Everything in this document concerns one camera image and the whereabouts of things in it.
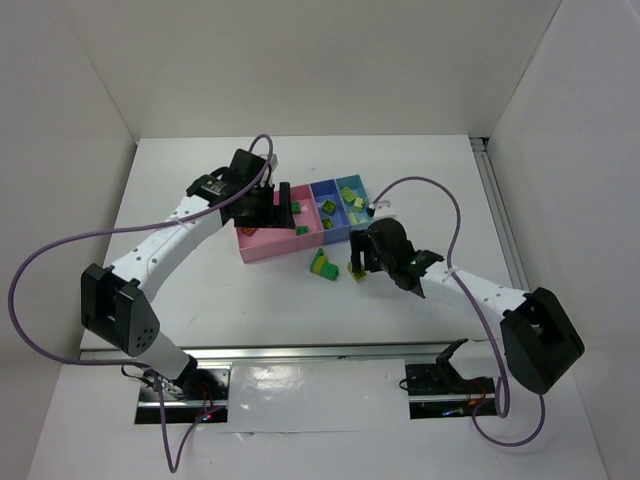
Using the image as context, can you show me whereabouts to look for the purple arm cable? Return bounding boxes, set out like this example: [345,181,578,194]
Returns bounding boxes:
[371,176,546,447]
[7,133,275,474]

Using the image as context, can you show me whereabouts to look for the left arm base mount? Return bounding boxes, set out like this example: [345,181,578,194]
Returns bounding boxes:
[121,363,231,425]

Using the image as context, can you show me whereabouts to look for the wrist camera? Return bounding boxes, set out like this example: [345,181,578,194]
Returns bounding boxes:
[409,250,444,277]
[186,175,236,201]

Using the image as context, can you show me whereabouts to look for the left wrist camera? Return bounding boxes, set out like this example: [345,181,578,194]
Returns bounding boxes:
[186,175,236,201]

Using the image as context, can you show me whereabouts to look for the aluminium rail front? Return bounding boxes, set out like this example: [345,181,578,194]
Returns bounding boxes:
[79,339,466,366]

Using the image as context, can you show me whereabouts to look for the purple-blue bin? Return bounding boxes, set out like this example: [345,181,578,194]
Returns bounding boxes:
[310,179,351,244]

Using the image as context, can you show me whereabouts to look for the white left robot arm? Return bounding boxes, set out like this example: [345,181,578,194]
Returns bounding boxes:
[81,149,295,395]

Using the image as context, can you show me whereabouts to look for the lime lego brick pair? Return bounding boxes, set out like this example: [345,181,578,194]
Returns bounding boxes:
[348,264,366,282]

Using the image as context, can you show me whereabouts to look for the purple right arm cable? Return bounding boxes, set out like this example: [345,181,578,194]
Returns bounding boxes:
[371,176,546,447]

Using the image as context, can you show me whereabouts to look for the large pink bin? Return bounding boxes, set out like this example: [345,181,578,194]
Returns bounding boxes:
[236,190,297,263]

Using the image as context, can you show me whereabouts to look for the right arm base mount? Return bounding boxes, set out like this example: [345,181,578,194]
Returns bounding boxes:
[398,339,497,420]

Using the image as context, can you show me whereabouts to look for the aluminium rail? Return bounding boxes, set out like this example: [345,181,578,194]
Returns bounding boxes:
[469,137,529,290]
[79,339,466,366]

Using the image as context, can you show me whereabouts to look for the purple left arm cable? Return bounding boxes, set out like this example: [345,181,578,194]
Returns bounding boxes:
[7,133,275,474]

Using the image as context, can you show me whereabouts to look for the green yellow lego assembly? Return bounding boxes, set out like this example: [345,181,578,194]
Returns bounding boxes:
[309,248,340,281]

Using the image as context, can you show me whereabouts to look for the light blue bin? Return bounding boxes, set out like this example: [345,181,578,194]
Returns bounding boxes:
[336,175,373,230]

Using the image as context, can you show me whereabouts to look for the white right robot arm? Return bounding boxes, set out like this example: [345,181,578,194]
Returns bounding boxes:
[350,218,585,395]

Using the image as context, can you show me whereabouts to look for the aluminium rail right side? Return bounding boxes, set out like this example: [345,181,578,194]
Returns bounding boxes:
[469,137,529,290]

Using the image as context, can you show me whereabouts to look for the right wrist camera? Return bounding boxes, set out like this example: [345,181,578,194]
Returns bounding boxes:
[409,250,444,277]

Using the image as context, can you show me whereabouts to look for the lime lego brick small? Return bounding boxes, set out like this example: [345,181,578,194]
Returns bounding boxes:
[322,200,336,214]

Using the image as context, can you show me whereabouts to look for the lime lego brick long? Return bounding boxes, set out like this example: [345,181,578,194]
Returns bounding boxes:
[341,187,354,202]

